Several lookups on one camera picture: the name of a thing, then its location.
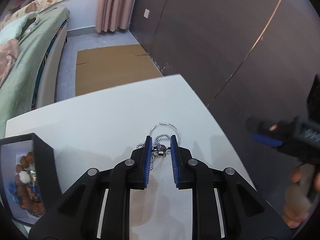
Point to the bed with green sheet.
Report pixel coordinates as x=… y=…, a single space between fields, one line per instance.
x=27 y=67

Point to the silver hoop bangle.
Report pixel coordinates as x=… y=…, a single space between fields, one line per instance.
x=161 y=124

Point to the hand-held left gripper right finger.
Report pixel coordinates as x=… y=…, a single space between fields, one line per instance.
x=175 y=162

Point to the peach floral blanket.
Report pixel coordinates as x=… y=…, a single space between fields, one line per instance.
x=7 y=60

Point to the person's right hand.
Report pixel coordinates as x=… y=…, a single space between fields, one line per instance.
x=297 y=197

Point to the white wall socket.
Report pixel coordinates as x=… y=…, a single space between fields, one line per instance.
x=147 y=13

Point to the pink curtain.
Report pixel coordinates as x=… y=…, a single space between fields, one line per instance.
x=115 y=5

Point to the dark brown wardrobe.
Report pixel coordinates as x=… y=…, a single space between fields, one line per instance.
x=225 y=42

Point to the black square gift box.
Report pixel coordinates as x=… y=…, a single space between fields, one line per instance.
x=47 y=162

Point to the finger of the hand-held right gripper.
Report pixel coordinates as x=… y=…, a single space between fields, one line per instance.
x=260 y=126
x=268 y=141

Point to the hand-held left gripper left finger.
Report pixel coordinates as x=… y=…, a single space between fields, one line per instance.
x=148 y=160

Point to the pale green duvet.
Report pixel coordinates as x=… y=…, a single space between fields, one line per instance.
x=12 y=28

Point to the flat brown cardboard sheet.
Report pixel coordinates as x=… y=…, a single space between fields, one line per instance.
x=112 y=70

